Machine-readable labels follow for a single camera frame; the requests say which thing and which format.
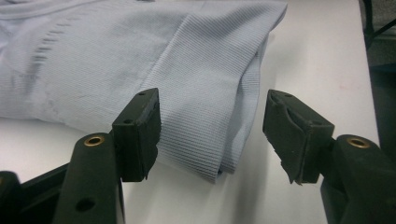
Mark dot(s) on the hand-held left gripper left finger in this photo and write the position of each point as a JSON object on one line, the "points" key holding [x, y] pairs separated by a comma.
{"points": [[93, 174]]}

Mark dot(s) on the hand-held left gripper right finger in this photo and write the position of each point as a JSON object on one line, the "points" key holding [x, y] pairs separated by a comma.
{"points": [[358, 180]]}

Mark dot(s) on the light blue knit garment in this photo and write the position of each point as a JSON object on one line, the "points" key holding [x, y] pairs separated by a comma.
{"points": [[124, 62]]}

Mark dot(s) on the black metal stand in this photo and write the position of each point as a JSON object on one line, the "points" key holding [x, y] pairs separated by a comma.
{"points": [[369, 18]]}

